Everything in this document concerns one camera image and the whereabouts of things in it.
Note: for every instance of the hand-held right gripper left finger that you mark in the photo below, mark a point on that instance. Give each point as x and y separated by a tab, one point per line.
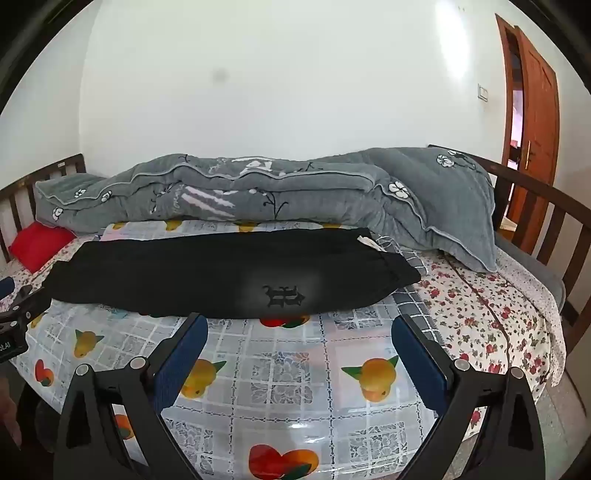
184	355

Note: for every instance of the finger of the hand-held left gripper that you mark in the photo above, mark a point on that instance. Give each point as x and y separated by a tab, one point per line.
32	302

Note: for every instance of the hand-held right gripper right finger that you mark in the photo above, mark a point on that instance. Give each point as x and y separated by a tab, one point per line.
420	364

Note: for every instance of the black pants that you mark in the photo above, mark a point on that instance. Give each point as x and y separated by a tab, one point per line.
184	272

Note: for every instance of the person's left hand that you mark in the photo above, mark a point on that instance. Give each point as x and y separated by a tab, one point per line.
10	415

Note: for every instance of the grey checked cloth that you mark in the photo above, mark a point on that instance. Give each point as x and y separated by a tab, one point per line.
418	318

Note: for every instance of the red pillow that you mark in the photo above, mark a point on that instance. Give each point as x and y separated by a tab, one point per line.
39	244

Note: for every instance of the floral bed sheet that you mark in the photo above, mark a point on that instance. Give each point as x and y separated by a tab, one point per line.
471	304

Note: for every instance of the fruit print plastic tablecloth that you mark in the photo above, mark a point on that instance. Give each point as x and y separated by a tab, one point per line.
286	369

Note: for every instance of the grey mattress pad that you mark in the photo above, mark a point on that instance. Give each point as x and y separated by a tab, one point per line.
531	267

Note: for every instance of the grey floral quilt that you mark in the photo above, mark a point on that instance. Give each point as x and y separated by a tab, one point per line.
300	189

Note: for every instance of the brown wooden door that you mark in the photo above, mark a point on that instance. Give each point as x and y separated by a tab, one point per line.
538	115

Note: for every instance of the dark wooden bed frame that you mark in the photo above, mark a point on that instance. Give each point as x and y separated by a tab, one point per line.
531	184

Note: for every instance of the white light switch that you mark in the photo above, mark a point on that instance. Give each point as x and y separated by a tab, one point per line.
482	92

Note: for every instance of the brown wooden door frame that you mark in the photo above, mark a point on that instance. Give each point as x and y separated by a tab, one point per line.
503	92

